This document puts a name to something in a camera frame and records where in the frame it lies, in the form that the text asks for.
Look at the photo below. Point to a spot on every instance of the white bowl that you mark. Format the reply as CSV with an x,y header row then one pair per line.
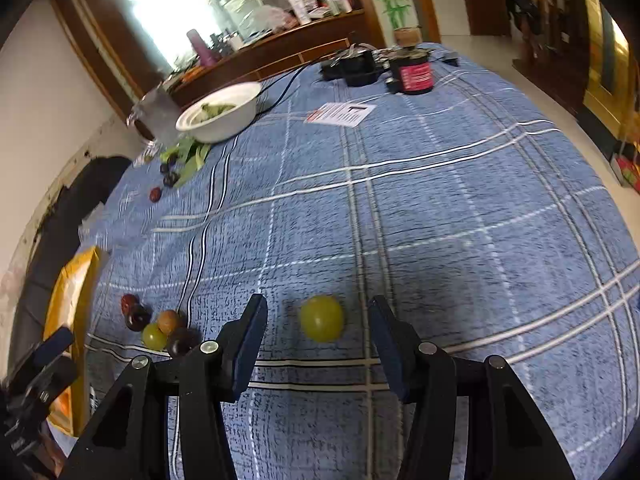
x,y
220,120

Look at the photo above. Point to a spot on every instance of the wooden counter ledge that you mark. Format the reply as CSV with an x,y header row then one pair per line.
x,y
280,47

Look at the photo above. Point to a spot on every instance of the black cylinder red label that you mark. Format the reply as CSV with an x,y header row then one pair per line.
x,y
412,75

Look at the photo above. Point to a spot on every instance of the green leaves in bowl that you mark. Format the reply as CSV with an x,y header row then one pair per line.
x,y
212,110

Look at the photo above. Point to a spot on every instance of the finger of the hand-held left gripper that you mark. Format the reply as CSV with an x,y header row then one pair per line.
x,y
52,345
57,377

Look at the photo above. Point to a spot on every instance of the dark grape cluster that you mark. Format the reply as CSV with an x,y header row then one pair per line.
x,y
169,169

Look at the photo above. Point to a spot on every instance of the clear glass pitcher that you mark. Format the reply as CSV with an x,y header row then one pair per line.
x,y
157,115

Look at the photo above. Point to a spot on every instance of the small red fruit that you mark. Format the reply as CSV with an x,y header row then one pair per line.
x,y
129,302

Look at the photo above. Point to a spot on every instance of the large green round fruit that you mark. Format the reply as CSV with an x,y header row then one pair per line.
x,y
322,317

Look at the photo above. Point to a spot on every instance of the small green fruit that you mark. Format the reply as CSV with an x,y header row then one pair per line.
x,y
154,336

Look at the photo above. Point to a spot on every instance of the white printed paper card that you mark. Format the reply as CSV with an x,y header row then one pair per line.
x,y
342,112

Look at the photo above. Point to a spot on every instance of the black electric device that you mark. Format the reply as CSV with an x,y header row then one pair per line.
x,y
350,67

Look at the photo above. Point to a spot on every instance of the loose green leafy vegetable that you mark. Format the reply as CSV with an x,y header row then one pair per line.
x,y
187,157

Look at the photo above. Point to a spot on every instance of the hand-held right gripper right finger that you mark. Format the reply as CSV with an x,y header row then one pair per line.
x,y
392,355

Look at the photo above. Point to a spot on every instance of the purple bottle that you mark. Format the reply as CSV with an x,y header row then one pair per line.
x,y
201,50

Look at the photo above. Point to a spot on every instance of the yellow paper bag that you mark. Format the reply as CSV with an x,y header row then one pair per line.
x,y
70,320

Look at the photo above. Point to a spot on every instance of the black chair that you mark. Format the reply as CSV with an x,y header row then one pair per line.
x,y
75,190

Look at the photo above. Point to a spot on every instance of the clear plastic bag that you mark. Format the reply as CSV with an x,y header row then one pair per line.
x,y
267,15

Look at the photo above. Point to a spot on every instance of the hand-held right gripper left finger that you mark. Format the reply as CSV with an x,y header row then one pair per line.
x,y
245,355

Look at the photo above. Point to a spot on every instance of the small dark purple plum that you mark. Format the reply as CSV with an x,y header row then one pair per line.
x,y
137,317

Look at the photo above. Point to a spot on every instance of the small dark fruit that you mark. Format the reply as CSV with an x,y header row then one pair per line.
x,y
180,345

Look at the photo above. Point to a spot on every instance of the red date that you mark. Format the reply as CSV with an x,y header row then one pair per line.
x,y
155,194

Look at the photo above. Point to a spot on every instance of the black power adapter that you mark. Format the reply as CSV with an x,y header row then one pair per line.
x,y
450,57

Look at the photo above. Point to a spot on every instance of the small brown fruit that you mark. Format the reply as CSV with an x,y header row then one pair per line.
x,y
168,321

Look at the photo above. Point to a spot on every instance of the wooden cup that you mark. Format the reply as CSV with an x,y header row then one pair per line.
x,y
406,36

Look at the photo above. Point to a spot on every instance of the wooden stair railing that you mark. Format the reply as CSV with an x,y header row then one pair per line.
x,y
555,20

